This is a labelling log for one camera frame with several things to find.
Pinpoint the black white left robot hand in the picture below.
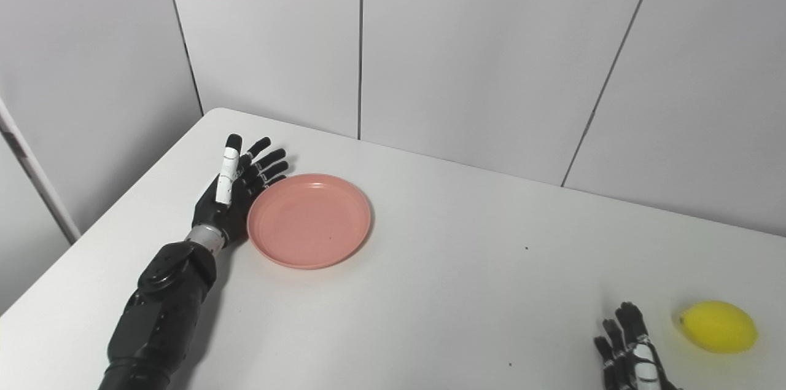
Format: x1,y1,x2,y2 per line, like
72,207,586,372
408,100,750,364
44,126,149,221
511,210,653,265
191,133,290,248

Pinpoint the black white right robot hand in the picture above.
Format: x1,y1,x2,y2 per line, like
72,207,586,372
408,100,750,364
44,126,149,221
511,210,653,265
593,302,680,390

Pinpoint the pink round plate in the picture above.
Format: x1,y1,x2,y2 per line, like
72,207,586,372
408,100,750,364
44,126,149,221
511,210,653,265
246,173,373,271

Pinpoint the yellow lemon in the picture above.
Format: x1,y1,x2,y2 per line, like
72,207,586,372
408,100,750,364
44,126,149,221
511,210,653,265
679,300,758,354

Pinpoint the white partition post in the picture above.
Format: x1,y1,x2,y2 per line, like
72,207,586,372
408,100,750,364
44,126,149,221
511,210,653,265
0,97,82,245

